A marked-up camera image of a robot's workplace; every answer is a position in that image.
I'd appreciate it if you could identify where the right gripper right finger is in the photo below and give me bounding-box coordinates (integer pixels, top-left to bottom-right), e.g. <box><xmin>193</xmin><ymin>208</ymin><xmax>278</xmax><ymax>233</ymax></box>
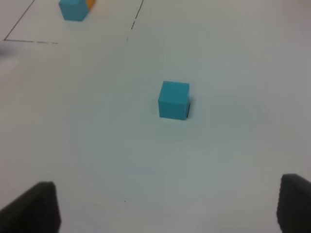
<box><xmin>276</xmin><ymin>174</ymin><xmax>311</xmax><ymax>233</ymax></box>

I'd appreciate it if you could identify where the orange template block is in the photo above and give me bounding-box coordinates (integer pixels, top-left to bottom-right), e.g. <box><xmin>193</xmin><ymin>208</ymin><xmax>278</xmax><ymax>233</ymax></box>
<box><xmin>86</xmin><ymin>0</ymin><xmax>96</xmax><ymax>11</ymax></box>

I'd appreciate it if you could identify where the blue template block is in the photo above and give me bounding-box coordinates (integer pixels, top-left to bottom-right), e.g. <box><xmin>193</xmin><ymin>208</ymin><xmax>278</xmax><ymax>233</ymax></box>
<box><xmin>58</xmin><ymin>0</ymin><xmax>89</xmax><ymax>21</ymax></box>

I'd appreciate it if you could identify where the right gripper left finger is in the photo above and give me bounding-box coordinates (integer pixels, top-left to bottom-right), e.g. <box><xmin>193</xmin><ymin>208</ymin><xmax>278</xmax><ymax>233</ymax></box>
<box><xmin>0</xmin><ymin>182</ymin><xmax>61</xmax><ymax>233</ymax></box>

